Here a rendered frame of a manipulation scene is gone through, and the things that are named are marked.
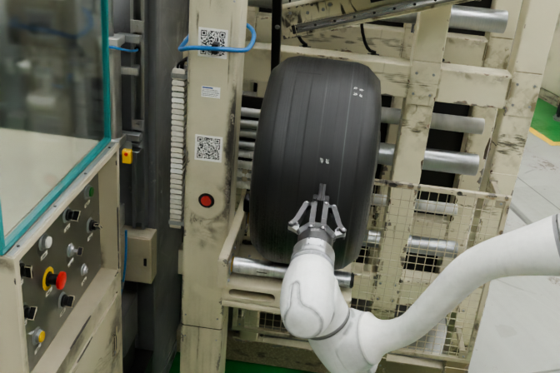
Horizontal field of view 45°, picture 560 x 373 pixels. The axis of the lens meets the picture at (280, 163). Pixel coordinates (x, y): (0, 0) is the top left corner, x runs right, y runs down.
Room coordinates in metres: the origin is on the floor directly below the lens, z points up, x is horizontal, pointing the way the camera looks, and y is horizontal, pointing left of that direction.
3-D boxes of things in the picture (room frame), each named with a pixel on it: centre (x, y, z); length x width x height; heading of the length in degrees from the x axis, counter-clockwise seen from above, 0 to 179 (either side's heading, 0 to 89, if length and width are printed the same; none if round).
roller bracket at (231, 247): (1.74, 0.11, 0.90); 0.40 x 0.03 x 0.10; 175
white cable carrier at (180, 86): (1.70, 0.28, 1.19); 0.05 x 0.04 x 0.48; 175
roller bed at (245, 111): (2.12, 0.12, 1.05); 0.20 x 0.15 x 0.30; 85
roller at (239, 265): (1.58, -0.06, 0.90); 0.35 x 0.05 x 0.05; 85
